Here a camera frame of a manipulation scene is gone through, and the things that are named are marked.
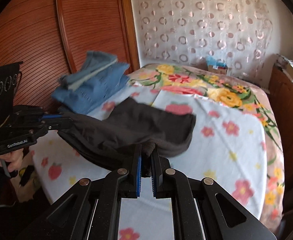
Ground strawberry print bed sheet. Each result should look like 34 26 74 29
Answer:
31 80 266 240

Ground blue denim folded jeans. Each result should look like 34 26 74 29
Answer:
52 64 130 114

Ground circle print sheer curtain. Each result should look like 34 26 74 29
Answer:
133 0 273 68

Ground wooden slatted wardrobe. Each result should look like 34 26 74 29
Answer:
0 0 140 114

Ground cardboard box with red print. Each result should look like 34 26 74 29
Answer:
208 64 228 75

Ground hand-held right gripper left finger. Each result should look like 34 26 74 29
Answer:
19 144 143 240

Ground person's left hand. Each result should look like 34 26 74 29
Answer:
0 148 24 172

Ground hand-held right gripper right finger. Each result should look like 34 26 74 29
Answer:
151 146 277 240

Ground black pants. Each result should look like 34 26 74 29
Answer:
58 97 197 170

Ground light blue folded jeans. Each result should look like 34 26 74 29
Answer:
59 51 118 85

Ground wooden cabinet counter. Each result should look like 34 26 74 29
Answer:
269 65 293 123

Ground patterned wrapped bundle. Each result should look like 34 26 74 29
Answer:
277 54 293 78

